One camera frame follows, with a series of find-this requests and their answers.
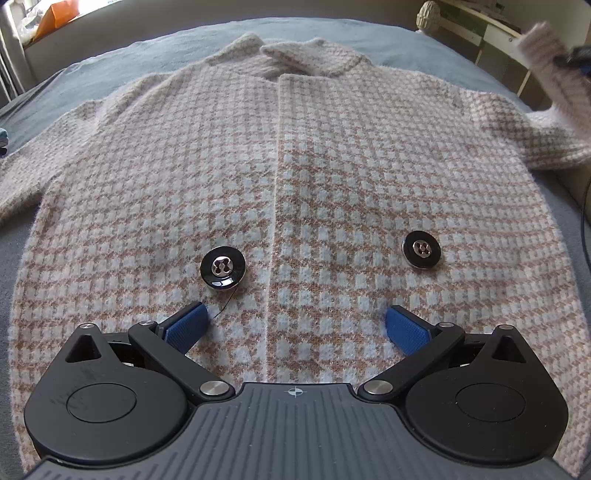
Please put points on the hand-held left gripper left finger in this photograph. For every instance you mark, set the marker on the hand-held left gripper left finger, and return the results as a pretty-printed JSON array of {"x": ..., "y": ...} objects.
[{"x": 187, "y": 330}]

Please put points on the cream bedpost finial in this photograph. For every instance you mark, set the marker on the cream bedpost finial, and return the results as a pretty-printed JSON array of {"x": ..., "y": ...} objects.
[{"x": 427, "y": 16}]

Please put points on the orange bag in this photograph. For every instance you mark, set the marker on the orange bag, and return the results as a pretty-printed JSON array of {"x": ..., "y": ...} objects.
[{"x": 57, "y": 18}]

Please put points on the white desk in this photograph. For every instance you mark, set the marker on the white desk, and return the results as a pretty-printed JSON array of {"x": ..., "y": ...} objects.
[{"x": 498, "y": 32}]

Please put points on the beige houndstooth coat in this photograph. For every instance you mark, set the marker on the beige houndstooth coat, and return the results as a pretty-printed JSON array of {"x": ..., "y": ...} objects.
[{"x": 346, "y": 184}]

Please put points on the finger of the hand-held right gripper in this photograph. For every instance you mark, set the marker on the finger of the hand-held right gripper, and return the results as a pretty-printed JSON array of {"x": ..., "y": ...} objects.
[{"x": 577, "y": 60}]

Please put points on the grey curtain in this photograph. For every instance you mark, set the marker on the grey curtain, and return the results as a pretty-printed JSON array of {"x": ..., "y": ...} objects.
[{"x": 9, "y": 46}]

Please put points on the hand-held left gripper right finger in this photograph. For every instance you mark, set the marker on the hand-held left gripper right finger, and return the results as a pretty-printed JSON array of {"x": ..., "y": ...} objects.
[{"x": 406, "y": 330}]

